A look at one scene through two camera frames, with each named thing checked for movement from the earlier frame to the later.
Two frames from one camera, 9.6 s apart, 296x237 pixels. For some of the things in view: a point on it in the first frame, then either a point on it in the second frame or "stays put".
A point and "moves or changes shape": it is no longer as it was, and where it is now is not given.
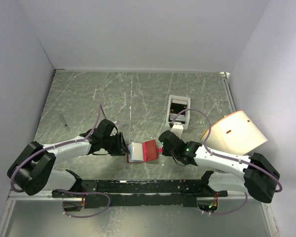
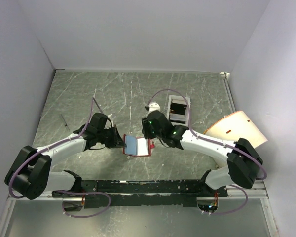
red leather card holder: [140, 152] moves or changes shape
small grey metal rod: [65, 125] stays put
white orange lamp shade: [236, 134] stays put
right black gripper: [165, 152] to [145, 130]
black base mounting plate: [97, 193] stays put
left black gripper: [121, 147] to [117, 140]
